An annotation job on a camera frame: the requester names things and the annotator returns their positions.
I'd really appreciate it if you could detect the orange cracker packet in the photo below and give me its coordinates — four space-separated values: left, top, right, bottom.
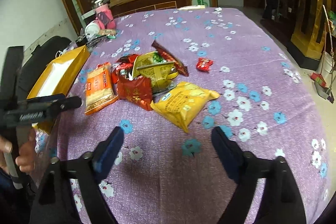
85 62 118 115

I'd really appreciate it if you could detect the yellow cheese sandwich cracker bag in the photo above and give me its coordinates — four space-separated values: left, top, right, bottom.
150 81 220 133

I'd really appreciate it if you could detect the red gold-lettered snack packet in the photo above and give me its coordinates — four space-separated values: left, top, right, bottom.
117 75 153 111

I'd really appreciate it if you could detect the small red candy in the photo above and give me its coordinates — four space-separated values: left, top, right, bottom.
196 57 214 73

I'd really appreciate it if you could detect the red black candy packet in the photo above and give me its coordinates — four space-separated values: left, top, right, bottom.
111 54 138 84

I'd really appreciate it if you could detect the dark red long wafer packet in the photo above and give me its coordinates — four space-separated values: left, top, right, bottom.
151 40 189 77

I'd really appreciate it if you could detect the yellow triangular snack packet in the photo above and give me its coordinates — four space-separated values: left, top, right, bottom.
132 51 175 93

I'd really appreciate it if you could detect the person's left hand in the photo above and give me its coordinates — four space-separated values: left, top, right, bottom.
0 128 36 174

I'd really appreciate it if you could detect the black leather sofa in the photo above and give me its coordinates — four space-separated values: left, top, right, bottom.
17 36 71 101

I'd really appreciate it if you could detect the yellow cardboard tray box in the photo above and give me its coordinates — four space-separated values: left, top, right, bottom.
27 44 91 135

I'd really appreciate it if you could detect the purple floral tablecloth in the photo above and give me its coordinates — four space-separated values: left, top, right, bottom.
34 8 331 223

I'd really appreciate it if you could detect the white round cup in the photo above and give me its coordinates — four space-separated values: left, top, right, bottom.
84 20 100 40

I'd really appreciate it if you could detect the broom and dustpan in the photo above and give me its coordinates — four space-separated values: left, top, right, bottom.
310 5 335 103

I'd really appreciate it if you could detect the green biscuit packet by bottle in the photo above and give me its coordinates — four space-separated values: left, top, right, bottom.
97 29 117 39

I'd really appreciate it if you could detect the pink sleeved water bottle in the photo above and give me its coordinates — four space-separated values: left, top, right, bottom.
94 0 116 30

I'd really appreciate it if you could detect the cream flat object table edge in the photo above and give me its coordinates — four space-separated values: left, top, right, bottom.
178 5 206 11

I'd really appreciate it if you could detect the wooden cabinet counter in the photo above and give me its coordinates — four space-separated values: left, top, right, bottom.
110 0 191 18

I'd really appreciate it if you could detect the person standing in background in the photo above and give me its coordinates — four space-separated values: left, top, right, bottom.
262 0 278 19

